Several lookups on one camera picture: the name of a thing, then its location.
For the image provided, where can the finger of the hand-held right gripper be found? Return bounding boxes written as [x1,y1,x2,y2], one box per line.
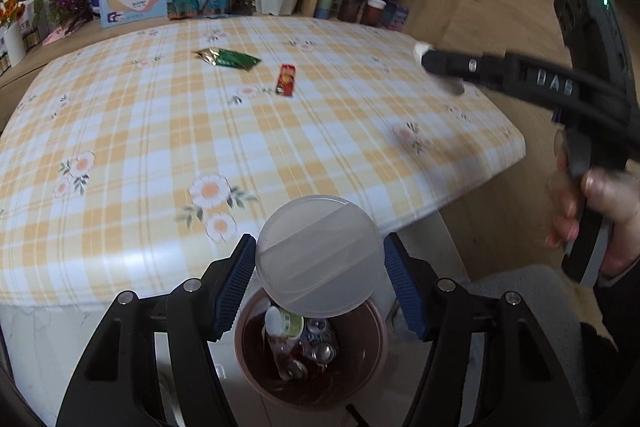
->
[422,46,632,128]

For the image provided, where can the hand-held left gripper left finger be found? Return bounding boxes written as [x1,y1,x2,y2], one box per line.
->
[57,234,257,427]

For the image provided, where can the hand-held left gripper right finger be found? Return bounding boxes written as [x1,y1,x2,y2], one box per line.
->
[384,233,583,427]

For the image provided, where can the clear round plastic lid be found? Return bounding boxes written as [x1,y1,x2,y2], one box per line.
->
[254,195,384,319]

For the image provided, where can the brown round trash bin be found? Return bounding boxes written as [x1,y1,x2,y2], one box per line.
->
[234,289,390,409]

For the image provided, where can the person's right forearm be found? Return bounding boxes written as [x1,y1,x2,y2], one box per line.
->
[594,257,640,427]

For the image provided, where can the person's right hand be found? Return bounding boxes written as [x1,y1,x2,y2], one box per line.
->
[545,127,640,279]

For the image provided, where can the small blue carton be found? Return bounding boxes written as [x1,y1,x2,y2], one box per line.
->
[384,4,411,32]

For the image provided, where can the white fluffy stool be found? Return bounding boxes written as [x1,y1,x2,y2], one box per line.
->
[465,264,601,358]

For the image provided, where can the brown cup with white lid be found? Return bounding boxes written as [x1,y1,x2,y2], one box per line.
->
[362,0,386,27]

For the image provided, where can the brown plastic cup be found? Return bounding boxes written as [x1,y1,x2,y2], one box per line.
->
[342,0,366,24]

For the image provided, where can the small red snack wrapper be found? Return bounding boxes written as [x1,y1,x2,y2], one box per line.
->
[275,63,298,98]

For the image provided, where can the green foil snack wrapper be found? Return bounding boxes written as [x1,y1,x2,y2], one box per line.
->
[193,47,263,71]

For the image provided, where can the pink cloth item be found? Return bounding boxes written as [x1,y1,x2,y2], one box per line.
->
[42,14,94,46]

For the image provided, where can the white ribbed vase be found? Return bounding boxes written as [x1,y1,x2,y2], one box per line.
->
[2,24,27,64]

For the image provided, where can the purple artificial flowers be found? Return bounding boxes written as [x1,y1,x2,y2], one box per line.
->
[54,0,87,20]

